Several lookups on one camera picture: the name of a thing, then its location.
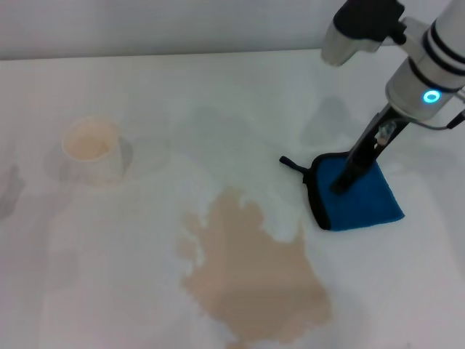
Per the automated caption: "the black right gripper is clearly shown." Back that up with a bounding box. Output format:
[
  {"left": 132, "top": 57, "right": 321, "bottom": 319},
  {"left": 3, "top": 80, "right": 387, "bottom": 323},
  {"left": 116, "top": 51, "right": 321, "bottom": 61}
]
[{"left": 330, "top": 104, "right": 411, "bottom": 194}]

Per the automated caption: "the blue rag with black trim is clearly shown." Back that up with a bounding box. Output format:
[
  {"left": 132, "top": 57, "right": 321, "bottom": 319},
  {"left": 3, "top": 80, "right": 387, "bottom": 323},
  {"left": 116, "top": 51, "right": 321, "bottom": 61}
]
[{"left": 278, "top": 151, "right": 406, "bottom": 233}]

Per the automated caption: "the white paper cup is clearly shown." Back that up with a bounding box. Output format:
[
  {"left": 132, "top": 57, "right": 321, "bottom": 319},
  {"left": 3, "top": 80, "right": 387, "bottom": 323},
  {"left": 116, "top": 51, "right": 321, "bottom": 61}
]
[{"left": 61, "top": 116, "right": 124, "bottom": 187}]

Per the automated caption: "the clear plug connector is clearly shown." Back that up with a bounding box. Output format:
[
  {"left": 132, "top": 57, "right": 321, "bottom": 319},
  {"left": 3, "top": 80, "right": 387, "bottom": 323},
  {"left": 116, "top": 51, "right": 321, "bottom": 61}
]
[{"left": 376, "top": 121, "right": 397, "bottom": 146}]

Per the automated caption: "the brown liquid spill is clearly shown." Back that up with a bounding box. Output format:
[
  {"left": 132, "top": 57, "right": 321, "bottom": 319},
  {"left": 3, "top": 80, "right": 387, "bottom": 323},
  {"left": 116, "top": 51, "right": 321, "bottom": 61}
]
[{"left": 176, "top": 185, "right": 333, "bottom": 349}]

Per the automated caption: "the grey cable with plug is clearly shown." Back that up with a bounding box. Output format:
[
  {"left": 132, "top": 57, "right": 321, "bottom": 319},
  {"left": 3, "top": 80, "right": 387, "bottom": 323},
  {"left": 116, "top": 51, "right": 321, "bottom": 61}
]
[{"left": 413, "top": 111, "right": 465, "bottom": 131}]

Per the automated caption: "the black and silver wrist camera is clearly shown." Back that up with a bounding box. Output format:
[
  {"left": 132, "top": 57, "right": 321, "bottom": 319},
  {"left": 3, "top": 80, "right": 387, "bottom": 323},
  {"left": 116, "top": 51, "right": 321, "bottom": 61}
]
[{"left": 321, "top": 0, "right": 406, "bottom": 67}]

